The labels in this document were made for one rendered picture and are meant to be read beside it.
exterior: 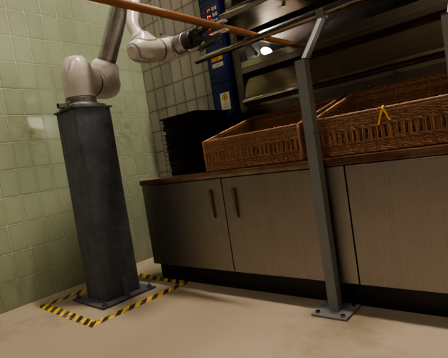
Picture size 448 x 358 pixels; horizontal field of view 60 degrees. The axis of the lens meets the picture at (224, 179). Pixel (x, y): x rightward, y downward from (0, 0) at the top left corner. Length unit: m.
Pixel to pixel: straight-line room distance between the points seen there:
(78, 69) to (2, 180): 0.74
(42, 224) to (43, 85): 0.83
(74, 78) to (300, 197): 1.27
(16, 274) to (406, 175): 2.00
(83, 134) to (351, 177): 1.29
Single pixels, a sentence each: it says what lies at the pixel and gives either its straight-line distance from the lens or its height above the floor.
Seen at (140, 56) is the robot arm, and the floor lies 1.13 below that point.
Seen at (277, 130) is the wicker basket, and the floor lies 0.72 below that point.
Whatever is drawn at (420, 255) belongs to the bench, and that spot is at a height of 0.22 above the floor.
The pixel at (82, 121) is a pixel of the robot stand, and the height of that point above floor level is 0.92.
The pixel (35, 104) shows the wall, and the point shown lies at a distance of 2.57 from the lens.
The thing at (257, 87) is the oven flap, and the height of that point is 1.01.
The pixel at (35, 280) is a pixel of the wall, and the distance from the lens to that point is 2.51.
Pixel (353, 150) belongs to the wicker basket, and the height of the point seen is 0.60.
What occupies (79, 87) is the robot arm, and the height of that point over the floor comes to 1.10.
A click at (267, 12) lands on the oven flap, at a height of 1.37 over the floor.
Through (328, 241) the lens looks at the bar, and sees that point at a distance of 1.51.
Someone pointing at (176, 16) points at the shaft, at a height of 1.19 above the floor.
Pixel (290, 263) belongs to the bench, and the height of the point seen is 0.16.
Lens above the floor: 0.65
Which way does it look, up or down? 3 degrees down
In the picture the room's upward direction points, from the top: 9 degrees counter-clockwise
